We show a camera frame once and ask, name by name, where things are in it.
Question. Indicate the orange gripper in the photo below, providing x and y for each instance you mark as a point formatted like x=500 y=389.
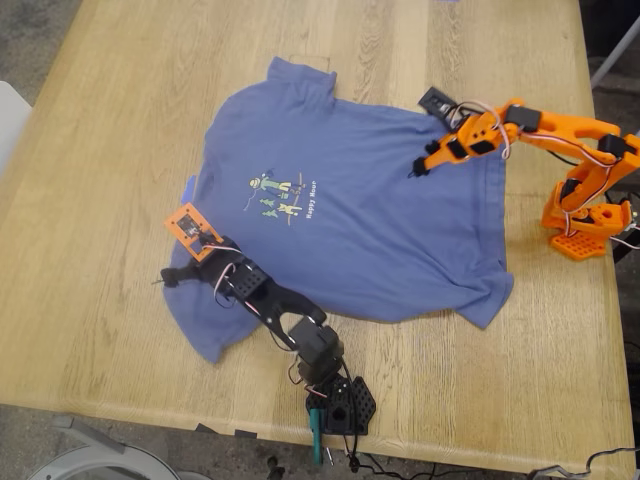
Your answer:
x=442 y=152

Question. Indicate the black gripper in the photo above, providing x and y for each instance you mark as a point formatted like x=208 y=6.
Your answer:
x=196 y=272

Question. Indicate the blue printed T-shirt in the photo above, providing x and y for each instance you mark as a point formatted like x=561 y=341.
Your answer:
x=350 y=225

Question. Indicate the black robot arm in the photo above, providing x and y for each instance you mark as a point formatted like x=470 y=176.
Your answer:
x=310 y=345

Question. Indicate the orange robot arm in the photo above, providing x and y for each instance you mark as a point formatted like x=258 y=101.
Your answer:
x=575 y=132

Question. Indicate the small blue tape piece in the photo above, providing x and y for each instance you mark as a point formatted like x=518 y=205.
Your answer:
x=189 y=190

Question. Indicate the green clamp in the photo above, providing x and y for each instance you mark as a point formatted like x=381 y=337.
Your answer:
x=316 y=440

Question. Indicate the small silver rod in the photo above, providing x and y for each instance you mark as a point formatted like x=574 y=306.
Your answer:
x=329 y=456

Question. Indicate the white plastic chair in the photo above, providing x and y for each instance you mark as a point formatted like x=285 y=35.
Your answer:
x=10 y=115

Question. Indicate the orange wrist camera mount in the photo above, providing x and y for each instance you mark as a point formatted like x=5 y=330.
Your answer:
x=190 y=230

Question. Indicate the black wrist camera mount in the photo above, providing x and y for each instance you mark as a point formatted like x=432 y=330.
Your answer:
x=435 y=102

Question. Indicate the grey round chair frame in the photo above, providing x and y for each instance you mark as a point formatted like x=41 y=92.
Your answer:
x=90 y=434

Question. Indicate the white metal frame chair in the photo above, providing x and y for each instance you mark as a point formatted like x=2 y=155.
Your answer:
x=615 y=52

